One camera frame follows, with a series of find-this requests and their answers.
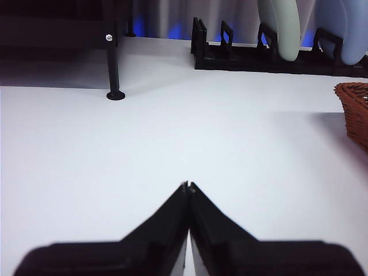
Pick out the brown woven wicker basket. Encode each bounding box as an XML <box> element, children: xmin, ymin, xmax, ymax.
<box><xmin>333</xmin><ymin>82</ymin><xmax>368</xmax><ymax>151</ymax></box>

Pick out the black dish rack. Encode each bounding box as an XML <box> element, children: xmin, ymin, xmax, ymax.
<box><xmin>190</xmin><ymin>17</ymin><xmax>368</xmax><ymax>79</ymax></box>

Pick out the grey pleated curtain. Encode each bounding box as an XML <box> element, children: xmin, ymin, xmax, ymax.
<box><xmin>128</xmin><ymin>0</ymin><xmax>368</xmax><ymax>48</ymax></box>

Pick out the light blue plate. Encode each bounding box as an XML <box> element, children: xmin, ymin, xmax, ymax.
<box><xmin>313</xmin><ymin>0</ymin><xmax>368</xmax><ymax>66</ymax></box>

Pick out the black metal shelf frame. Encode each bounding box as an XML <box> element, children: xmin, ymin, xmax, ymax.
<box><xmin>0</xmin><ymin>0</ymin><xmax>136</xmax><ymax>102</ymax></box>

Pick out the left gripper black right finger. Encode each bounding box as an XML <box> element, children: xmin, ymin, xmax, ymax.
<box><xmin>189</xmin><ymin>181</ymin><xmax>365</xmax><ymax>276</ymax></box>

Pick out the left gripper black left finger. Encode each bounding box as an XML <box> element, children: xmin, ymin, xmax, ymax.
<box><xmin>13</xmin><ymin>181</ymin><xmax>189</xmax><ymax>276</ymax></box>

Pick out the pale green plate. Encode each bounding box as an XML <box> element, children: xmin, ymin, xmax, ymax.
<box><xmin>256</xmin><ymin>0</ymin><xmax>301</xmax><ymax>63</ymax></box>

